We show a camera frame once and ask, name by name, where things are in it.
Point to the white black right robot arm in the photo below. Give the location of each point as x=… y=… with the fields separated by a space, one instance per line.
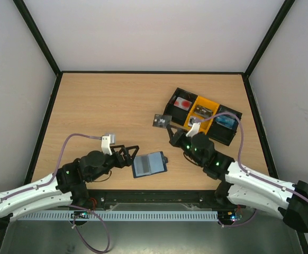
x=240 y=185

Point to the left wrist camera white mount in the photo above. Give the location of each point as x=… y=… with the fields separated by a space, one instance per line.
x=107 y=140

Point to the light blue slotted cable duct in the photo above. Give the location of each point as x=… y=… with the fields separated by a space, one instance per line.
x=58 y=215

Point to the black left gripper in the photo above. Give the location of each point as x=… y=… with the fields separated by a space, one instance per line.
x=128 y=161

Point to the black card bin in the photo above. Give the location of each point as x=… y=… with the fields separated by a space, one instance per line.
x=223 y=129
x=178 y=115

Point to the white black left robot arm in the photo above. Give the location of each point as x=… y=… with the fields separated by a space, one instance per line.
x=66 y=187

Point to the red white cards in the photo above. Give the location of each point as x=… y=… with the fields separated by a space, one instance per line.
x=182 y=103

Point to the metal sheet front panel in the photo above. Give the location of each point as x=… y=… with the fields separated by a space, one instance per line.
x=264 y=234

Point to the black cage frame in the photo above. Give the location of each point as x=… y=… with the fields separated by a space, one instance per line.
x=282 y=13

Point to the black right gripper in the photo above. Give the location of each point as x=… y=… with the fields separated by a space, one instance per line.
x=175 y=136

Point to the black left card bin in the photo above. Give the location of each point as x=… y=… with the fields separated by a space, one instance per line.
x=178 y=115

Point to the black cards stack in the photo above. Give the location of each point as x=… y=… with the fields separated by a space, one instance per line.
x=203 y=111

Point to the black vip credit card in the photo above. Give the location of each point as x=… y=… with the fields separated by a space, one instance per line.
x=161 y=120

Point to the blue cards stack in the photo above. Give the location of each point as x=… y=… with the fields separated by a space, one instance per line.
x=226 y=120

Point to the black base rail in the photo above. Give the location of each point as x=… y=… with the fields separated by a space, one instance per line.
x=105 y=198

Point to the black right card bin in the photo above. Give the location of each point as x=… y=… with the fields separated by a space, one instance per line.
x=223 y=129

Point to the blue leather card holder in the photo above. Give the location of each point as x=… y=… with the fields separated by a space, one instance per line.
x=150 y=164

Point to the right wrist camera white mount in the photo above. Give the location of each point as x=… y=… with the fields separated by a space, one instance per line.
x=194 y=123

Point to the yellow middle card bin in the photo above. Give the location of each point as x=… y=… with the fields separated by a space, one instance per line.
x=214 y=106

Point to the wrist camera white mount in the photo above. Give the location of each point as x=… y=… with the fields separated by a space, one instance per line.
x=107 y=140
x=194 y=123

